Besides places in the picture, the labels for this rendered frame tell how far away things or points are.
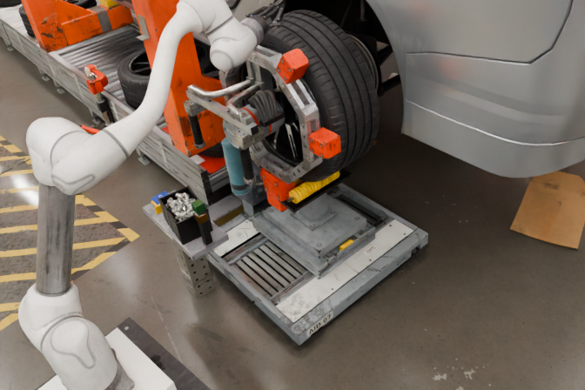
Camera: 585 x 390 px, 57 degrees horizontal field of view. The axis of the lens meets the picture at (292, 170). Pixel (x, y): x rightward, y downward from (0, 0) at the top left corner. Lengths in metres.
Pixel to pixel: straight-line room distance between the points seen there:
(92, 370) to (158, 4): 1.35
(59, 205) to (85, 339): 0.39
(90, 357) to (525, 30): 1.54
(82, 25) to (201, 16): 2.70
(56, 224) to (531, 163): 1.47
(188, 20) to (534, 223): 1.98
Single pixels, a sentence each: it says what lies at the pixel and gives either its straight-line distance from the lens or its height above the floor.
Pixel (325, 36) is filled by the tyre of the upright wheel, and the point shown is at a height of 1.14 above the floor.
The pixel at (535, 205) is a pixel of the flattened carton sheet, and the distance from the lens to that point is 3.02.
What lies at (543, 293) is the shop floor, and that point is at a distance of 2.61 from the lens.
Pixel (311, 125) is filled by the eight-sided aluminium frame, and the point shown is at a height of 0.89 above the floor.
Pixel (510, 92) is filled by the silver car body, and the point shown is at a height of 1.07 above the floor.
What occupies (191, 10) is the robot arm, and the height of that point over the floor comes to 1.40.
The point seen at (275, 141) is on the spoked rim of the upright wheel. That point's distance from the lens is 2.31.
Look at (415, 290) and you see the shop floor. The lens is 2.52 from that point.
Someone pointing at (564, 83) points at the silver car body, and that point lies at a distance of 1.71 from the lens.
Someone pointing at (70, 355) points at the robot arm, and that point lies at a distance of 1.73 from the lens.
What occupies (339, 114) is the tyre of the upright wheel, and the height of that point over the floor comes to 0.93.
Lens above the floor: 1.90
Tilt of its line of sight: 36 degrees down
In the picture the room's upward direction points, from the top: 7 degrees counter-clockwise
